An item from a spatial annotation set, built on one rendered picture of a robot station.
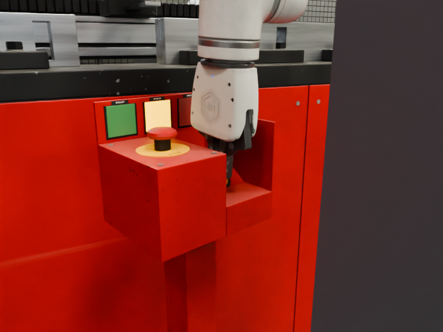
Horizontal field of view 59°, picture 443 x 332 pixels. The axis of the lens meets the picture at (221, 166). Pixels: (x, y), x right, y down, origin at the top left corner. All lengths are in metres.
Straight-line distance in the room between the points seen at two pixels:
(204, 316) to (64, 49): 0.55
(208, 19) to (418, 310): 0.40
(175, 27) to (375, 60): 0.68
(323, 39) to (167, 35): 0.43
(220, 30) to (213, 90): 0.08
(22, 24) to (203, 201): 0.49
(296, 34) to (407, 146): 0.84
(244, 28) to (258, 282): 0.67
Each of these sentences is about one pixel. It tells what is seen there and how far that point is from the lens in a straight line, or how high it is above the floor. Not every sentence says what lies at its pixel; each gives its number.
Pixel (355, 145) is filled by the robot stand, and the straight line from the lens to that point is 0.25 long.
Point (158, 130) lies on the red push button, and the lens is 0.52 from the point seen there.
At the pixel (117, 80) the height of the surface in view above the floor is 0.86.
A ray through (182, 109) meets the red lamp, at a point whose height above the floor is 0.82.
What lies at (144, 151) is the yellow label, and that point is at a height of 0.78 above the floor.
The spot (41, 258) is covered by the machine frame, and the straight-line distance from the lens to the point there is 0.79.
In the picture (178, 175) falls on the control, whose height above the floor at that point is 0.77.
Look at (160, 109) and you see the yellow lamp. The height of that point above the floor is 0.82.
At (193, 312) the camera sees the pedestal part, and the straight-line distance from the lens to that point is 0.65.
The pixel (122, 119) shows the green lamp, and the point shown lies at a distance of 0.59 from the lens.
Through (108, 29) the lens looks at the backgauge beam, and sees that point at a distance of 1.10.
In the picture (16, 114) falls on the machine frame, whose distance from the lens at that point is 0.71.
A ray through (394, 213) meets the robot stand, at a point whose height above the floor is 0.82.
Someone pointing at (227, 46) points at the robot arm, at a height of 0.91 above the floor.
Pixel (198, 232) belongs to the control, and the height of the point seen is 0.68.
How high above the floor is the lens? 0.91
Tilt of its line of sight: 17 degrees down
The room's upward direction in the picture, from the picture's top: straight up
